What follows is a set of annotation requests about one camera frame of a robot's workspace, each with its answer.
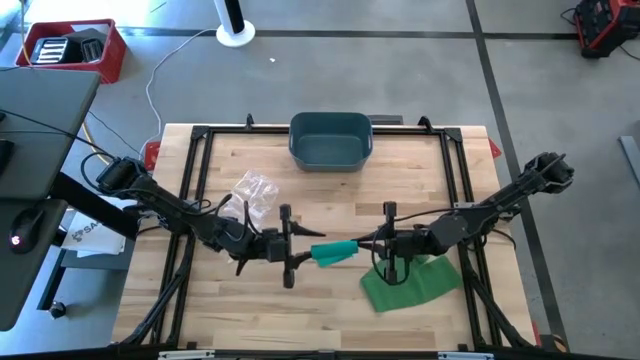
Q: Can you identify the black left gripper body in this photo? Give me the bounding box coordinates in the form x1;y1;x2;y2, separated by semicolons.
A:
258;202;295;290

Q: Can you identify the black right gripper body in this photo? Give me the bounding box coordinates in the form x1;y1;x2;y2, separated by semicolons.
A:
381;200;434;285

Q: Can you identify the teal elastic bandage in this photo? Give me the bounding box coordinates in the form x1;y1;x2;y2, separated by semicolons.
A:
309;239;360;268

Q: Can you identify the dark green elastic bandage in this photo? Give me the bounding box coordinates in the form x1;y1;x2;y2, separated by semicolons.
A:
359;253;464;314

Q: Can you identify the clear plastic bag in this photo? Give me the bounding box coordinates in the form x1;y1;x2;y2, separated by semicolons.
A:
222;169;280;231

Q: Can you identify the teal plastic bin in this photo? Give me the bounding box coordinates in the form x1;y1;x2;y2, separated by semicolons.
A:
288;111;375;174

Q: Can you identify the orange black striped clamp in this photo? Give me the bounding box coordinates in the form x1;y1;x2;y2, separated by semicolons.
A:
542;332;569;354

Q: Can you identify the white printed paper sheet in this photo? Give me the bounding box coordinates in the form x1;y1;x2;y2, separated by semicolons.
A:
60;209;127;259

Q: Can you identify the black desk support beam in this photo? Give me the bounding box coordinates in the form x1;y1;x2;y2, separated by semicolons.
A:
48;171;142;240

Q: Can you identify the white pole with round base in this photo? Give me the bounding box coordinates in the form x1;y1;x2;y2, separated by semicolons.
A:
213;0;257;48

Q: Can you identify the grey metal bar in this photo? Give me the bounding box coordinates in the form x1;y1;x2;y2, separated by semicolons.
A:
618;134;640;187

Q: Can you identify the red plastic crate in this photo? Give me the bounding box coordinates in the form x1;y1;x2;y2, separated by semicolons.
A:
15;18;128;85

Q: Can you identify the black computer mouse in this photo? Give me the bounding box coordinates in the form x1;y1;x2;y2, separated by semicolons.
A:
8;206;47;255

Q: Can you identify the grey desk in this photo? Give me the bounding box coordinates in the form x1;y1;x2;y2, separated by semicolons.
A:
0;67;103;332

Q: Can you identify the small black toaster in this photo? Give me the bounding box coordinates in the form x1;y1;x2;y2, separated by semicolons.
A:
79;37;106;64

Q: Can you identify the red and black device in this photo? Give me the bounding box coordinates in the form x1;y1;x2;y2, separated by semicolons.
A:
572;0;640;60

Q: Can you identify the black silver toaster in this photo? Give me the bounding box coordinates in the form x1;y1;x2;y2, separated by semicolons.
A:
29;35;84;67

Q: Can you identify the black metal table frame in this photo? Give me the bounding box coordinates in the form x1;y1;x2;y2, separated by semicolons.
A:
119;113;539;351

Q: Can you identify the silver metal bracket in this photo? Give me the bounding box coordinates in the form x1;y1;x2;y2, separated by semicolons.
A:
438;351;495;360
158;349;216;360

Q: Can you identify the white floor cable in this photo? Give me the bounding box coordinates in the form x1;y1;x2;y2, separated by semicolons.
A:
138;27;219;169

